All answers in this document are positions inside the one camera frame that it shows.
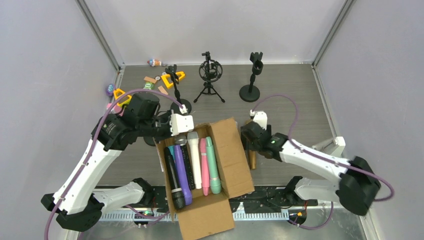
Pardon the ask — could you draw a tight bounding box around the white microphone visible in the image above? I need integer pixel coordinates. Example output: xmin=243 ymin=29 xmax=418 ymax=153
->
xmin=187 ymin=131 xmax=202 ymax=189

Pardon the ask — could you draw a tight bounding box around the black mic stand front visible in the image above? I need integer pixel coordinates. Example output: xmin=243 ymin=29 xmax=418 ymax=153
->
xmin=143 ymin=136 xmax=156 ymax=147

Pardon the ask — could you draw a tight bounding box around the teal microphone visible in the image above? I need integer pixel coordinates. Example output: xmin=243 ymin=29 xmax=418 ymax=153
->
xmin=205 ymin=136 xmax=222 ymax=194

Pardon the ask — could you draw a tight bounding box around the pink plastic holder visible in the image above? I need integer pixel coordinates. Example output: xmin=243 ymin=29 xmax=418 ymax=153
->
xmin=105 ymin=103 xmax=125 ymax=117

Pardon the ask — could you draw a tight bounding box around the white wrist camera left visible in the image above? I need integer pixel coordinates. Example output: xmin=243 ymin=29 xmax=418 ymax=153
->
xmin=169 ymin=111 xmax=195 ymax=137

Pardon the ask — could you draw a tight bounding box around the yellow triangle toy block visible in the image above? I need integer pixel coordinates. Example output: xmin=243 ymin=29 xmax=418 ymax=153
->
xmin=160 ymin=71 xmax=186 ymax=90

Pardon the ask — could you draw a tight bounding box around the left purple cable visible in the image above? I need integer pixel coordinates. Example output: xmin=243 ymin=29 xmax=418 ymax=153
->
xmin=43 ymin=88 xmax=189 ymax=240

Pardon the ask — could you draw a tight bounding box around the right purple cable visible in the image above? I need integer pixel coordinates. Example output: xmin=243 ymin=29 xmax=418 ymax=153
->
xmin=250 ymin=94 xmax=396 ymax=231

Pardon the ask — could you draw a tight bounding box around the purple microphone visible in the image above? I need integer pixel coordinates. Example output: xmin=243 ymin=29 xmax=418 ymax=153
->
xmin=173 ymin=145 xmax=193 ymax=206

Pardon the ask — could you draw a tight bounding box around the yellow green triangle block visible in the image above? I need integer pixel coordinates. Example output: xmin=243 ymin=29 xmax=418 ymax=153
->
xmin=112 ymin=88 xmax=133 ymax=108

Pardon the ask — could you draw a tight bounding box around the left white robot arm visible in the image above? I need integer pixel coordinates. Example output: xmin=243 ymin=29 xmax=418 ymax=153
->
xmin=41 ymin=89 xmax=175 ymax=232

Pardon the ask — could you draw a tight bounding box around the green toy block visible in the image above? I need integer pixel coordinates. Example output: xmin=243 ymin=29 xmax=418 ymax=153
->
xmin=143 ymin=82 xmax=155 ymax=90

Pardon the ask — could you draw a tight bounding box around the black tripod shock mount stand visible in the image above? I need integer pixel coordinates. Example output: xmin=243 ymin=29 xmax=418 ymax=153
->
xmin=193 ymin=51 xmax=226 ymax=103

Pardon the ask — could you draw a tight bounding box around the small colourful toy figure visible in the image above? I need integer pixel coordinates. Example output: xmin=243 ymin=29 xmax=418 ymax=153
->
xmin=147 ymin=59 xmax=163 ymax=67

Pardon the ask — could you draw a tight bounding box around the gold microphone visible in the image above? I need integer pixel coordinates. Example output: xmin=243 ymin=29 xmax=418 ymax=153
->
xmin=241 ymin=135 xmax=257 ymax=170

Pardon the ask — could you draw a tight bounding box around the pink microphone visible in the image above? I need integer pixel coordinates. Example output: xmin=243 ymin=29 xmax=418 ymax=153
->
xmin=199 ymin=138 xmax=210 ymax=196

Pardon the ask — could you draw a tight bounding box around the black mic stand wide clip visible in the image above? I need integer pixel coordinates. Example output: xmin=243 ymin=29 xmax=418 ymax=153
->
xmin=239 ymin=52 xmax=264 ymax=103

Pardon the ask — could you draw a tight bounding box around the blue toy microphone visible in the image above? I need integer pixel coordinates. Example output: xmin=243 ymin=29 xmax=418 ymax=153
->
xmin=167 ymin=145 xmax=175 ymax=160

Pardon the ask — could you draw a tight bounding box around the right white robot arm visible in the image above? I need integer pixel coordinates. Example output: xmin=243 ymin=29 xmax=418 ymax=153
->
xmin=240 ymin=121 xmax=381 ymax=216

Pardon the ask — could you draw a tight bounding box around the black sparkle grille microphone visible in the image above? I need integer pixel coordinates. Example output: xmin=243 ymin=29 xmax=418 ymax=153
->
xmin=175 ymin=134 xmax=196 ymax=190

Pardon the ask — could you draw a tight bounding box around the small orange wooden block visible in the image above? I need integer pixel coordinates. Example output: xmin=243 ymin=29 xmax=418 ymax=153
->
xmin=157 ymin=85 xmax=169 ymax=95

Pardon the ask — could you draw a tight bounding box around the cardboard box with label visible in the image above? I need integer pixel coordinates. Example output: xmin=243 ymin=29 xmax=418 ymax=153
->
xmin=156 ymin=117 xmax=254 ymax=240

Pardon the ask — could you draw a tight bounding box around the purple cable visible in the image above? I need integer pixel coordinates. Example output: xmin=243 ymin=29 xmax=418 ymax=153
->
xmin=250 ymin=94 xmax=396 ymax=231
xmin=43 ymin=88 xmax=189 ymax=240

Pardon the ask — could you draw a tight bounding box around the black mic stand round base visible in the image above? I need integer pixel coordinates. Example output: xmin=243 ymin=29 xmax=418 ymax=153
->
xmin=164 ymin=64 xmax=193 ymax=115

